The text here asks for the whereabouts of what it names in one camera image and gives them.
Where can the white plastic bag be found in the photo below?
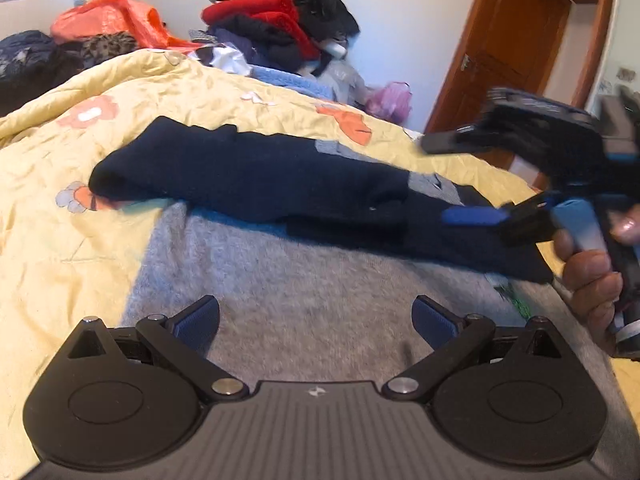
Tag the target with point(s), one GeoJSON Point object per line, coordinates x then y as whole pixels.
{"type": "Point", "coordinates": [230, 60]}

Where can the light blue fleece blanket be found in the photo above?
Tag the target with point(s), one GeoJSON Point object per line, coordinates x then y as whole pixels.
{"type": "Point", "coordinates": [295, 82]}

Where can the grey knit sweater navy sleeves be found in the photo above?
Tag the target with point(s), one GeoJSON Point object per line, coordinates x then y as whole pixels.
{"type": "Point", "coordinates": [280, 180]}

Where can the yellow floral blanket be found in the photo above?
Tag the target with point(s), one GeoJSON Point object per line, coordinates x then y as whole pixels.
{"type": "Point", "coordinates": [65, 240]}

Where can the red garment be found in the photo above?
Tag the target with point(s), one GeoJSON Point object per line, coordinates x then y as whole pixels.
{"type": "Point", "coordinates": [255, 12]}

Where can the pink plastic bag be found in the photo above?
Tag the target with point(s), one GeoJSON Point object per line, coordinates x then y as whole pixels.
{"type": "Point", "coordinates": [390, 102]}

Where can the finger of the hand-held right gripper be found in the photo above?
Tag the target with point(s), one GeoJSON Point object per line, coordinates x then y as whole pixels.
{"type": "Point", "coordinates": [457, 141]}
{"type": "Point", "coordinates": [472, 216]}

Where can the dark cloth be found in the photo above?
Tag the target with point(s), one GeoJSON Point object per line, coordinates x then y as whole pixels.
{"type": "Point", "coordinates": [30, 65]}

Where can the navy garment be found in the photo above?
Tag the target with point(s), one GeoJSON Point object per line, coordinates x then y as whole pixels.
{"type": "Point", "coordinates": [265, 52]}

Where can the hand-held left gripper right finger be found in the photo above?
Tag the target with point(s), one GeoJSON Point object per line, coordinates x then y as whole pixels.
{"type": "Point", "coordinates": [434, 321]}

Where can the brown wooden door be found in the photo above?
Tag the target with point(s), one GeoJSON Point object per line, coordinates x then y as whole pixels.
{"type": "Point", "coordinates": [500, 50]}

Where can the leopard print cloth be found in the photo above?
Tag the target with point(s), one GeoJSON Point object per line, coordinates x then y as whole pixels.
{"type": "Point", "coordinates": [107, 47]}

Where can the person's right hand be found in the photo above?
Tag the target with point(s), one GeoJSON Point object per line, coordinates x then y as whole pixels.
{"type": "Point", "coordinates": [592, 285]}

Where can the wooden door frame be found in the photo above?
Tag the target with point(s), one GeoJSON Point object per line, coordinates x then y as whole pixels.
{"type": "Point", "coordinates": [592, 30]}

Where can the orange plastic bag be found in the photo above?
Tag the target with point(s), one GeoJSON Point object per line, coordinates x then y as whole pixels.
{"type": "Point", "coordinates": [120, 17]}

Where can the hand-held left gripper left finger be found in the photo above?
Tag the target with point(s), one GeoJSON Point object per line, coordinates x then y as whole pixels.
{"type": "Point", "coordinates": [199, 321]}

